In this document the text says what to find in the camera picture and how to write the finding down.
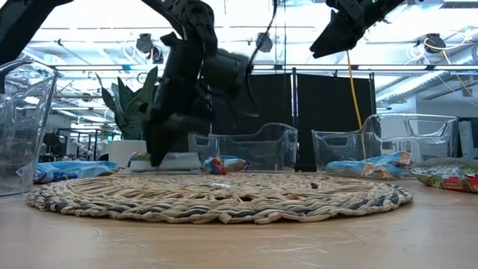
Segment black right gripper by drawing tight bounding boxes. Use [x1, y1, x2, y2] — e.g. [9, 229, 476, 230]
[308, 0, 378, 60]

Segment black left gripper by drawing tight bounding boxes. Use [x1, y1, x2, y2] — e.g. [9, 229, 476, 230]
[143, 85, 213, 167]

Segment red and blue granola packet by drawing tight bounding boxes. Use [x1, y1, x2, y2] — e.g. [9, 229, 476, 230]
[201, 155, 252, 176]

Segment blue and brown granola packet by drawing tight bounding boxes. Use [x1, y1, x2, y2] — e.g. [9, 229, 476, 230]
[326, 160, 391, 179]

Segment blue granola bar packet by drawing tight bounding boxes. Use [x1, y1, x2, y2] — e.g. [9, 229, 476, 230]
[364, 151, 412, 169]
[388, 166, 412, 177]
[33, 160, 120, 184]

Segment green and red granola packet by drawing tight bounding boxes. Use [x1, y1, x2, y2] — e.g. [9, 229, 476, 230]
[410, 162, 478, 194]

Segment pale granola bar packet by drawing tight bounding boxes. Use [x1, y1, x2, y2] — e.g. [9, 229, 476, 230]
[128, 151, 202, 173]

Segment white plant pot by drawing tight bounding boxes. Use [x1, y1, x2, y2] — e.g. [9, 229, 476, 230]
[108, 139, 149, 173]

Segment green snake plant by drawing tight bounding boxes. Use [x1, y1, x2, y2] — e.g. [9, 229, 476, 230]
[96, 66, 160, 141]

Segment black ceiling-hung device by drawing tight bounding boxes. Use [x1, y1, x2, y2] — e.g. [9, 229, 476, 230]
[255, 32, 274, 53]
[423, 33, 447, 54]
[135, 32, 165, 64]

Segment round woven straw mat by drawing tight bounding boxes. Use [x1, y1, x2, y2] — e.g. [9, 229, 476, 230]
[25, 172, 414, 225]

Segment clear plastic bin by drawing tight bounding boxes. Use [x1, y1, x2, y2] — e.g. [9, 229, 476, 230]
[187, 122, 299, 173]
[0, 59, 60, 198]
[311, 113, 459, 173]

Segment background office desks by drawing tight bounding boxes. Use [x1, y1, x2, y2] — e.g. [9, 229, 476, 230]
[40, 126, 113, 162]

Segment pale teal panel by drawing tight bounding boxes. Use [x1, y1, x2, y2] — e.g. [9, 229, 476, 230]
[458, 120, 478, 160]

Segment yellow hanging cable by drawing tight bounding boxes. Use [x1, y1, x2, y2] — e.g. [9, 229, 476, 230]
[345, 50, 367, 160]

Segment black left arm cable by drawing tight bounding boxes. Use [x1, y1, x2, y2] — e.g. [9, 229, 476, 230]
[246, 0, 280, 72]

